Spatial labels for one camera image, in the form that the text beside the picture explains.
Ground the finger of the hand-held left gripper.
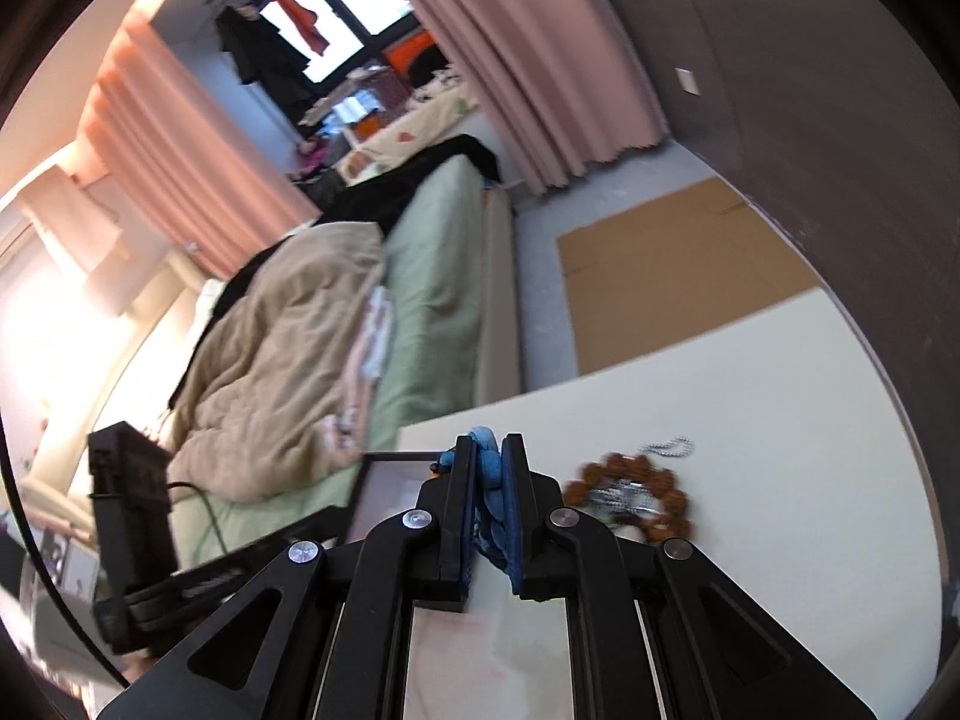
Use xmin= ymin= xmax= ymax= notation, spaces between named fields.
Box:
xmin=124 ymin=504 xmax=355 ymax=620

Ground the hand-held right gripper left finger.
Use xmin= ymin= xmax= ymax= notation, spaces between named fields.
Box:
xmin=96 ymin=433 xmax=481 ymax=720

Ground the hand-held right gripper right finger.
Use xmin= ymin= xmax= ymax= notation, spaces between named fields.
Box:
xmin=501 ymin=433 xmax=878 ymax=720

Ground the blue bead bracelet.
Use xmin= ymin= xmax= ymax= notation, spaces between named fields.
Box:
xmin=441 ymin=426 xmax=506 ymax=572

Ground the black jewelry box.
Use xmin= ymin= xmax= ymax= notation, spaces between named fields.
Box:
xmin=341 ymin=450 xmax=452 ymax=545

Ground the silver link chain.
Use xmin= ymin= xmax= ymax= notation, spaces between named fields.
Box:
xmin=591 ymin=481 xmax=655 ymax=520

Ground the brown bead bracelet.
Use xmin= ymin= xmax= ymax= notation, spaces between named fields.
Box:
xmin=562 ymin=453 xmax=691 ymax=542

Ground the silver ball chain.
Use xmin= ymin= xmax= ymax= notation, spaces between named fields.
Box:
xmin=636 ymin=435 xmax=695 ymax=460

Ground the pink and white cloth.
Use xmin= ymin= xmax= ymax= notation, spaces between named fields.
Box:
xmin=315 ymin=286 xmax=400 ymax=467

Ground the beige blanket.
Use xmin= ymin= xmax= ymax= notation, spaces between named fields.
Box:
xmin=169 ymin=223 xmax=391 ymax=505

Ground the bed with green sheet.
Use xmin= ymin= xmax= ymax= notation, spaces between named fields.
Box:
xmin=15 ymin=154 xmax=526 ymax=571

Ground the white hanging towel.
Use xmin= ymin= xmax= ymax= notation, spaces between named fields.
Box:
xmin=16 ymin=163 xmax=127 ymax=275

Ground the flat cardboard sheet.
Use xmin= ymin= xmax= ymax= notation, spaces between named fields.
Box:
xmin=555 ymin=176 xmax=827 ymax=377

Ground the black cloth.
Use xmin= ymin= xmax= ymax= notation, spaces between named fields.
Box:
xmin=169 ymin=133 xmax=501 ymax=406

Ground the pink curtain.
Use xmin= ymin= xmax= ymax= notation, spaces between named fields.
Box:
xmin=79 ymin=11 xmax=325 ymax=284
xmin=360 ymin=0 xmax=674 ymax=197

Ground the floral quilt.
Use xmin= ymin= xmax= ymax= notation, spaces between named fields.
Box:
xmin=334 ymin=79 xmax=481 ymax=178

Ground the black hanging garment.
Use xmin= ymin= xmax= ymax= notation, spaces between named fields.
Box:
xmin=215 ymin=4 xmax=320 ymax=122

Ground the orange cushion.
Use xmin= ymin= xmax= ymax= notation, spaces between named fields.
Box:
xmin=385 ymin=30 xmax=437 ymax=73

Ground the orange hanging garment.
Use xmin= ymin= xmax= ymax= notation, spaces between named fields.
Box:
xmin=255 ymin=0 xmax=333 ymax=58

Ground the black cable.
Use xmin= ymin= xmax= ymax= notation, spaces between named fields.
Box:
xmin=165 ymin=481 xmax=230 ymax=556

